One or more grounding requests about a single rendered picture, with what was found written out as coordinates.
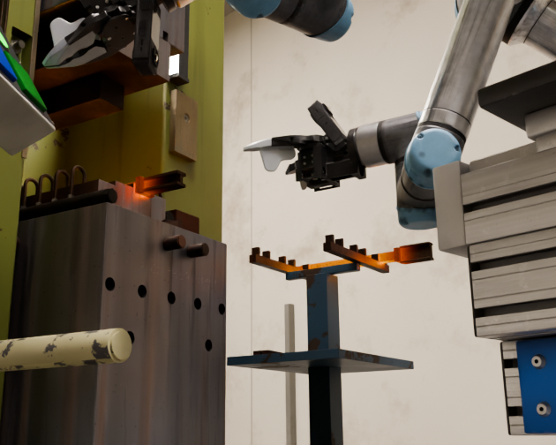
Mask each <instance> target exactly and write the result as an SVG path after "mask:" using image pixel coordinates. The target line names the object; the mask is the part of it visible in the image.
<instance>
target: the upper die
mask: <svg viewBox="0 0 556 445"><path fill-rule="evenodd" d="M89 15H91V14H90V13H89V12H86V13H84V14H81V15H79V16H77V17H75V18H72V19H68V20H66V21H67V22H69V23H73V22H75V21H77V20H78V19H82V18H86V17H87V16H89ZM133 47H134V41H132V42H131V43H130V44H128V45H127V47H125V48H123V49H120V50H119V51H118V52H117V53H116V54H114V55H113V56H111V57H108V58H105V59H103V60H101V61H98V62H94V63H91V64H86V65H84V64H82V65H79V66H74V67H65V68H55V69H47V68H45V66H44V65H43V63H42V62H43V60H44V59H45V57H46V55H47V54H48V53H49V52H50V51H51V50H52V49H53V48H54V43H53V39H52V35H51V31H50V27H49V28H47V29H44V30H42V31H40V32H38V39H37V50H36V59H35V70H34V86H35V87H36V89H37V91H38V93H39V94H44V93H47V92H49V91H52V90H55V89H58V88H60V87H65V86H68V85H70V84H73V83H76V82H78V81H81V80H83V79H88V78H91V77H93V76H96V75H99V74H103V75H105V76H106V77H108V78H110V79H113V80H114V81H115V82H117V83H119V84H121V85H123V86H124V95H128V94H133V93H136V92H138V91H141V90H144V89H148V88H150V87H155V86H158V85H160V84H164V83H167V82H169V69H170V44H169V43H168V42H166V41H164V40H163V39H162V38H161V37H159V51H158V53H159V64H158V67H157V74H156V75H146V76H141V75H140V74H139V71H138V70H137V68H136V67H134V65H133V63H132V52H133Z"/></svg>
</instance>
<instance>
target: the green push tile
mask: <svg viewBox="0 0 556 445"><path fill-rule="evenodd" d="M3 53H4V55H5V56H6V58H7V60H8V62H9V64H10V66H11V68H12V69H13V71H14V73H15V75H16V77H17V82H18V84H19V87H20V89H21V90H22V92H23V93H24V94H25V95H26V96H27V97H28V98H29V99H30V100H31V101H32V102H33V103H34V104H35V105H36V106H37V107H38V108H39V109H40V110H41V111H42V112H45V111H47V108H46V106H45V104H44V102H43V100H42V98H41V97H40V95H39V93H38V91H37V89H36V87H35V86H34V83H33V81H32V80H31V78H30V77H29V75H28V73H27V72H26V71H25V70H24V69H23V68H22V67H21V66H20V65H19V63H18V62H17V61H16V60H15V59H14V58H13V57H12V56H11V55H10V54H9V53H8V52H7V51H6V50H5V51H3Z"/></svg>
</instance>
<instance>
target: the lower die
mask: <svg viewBox="0 0 556 445"><path fill-rule="evenodd" d="M110 188H113V189H114V190H115V191H116V193H117V201H116V203H112V204H114V205H117V206H119V207H123V208H126V209H129V210H131V211H134V212H137V213H139V214H142V215H146V216H149V217H152V218H154V219H156V220H159V221H162V220H165V211H166V200H165V199H164V198H161V197H158V196H156V195H155V196H154V197H153V198H148V197H145V196H143V195H140V194H138V193H135V184H134V183H132V184H128V185H125V184H122V183H120V182H117V181H112V182H105V181H102V180H100V179H96V180H93V181H89V182H85V183H82V184H78V185H74V186H73V195H74V196H78V195H81V194H85V193H90V192H96V191H100V190H104V189H110ZM69 190H70V186H67V187H64V188H60V189H57V197H56V198H57V200H62V199H66V198H68V195H69ZM37 195H38V194H35V195H32V196H28V197H26V207H32V206H35V205H36V202H37ZM52 199H53V191H49V192H43V193H42V194H41V204H44V203H48V202H51V200H52Z"/></svg>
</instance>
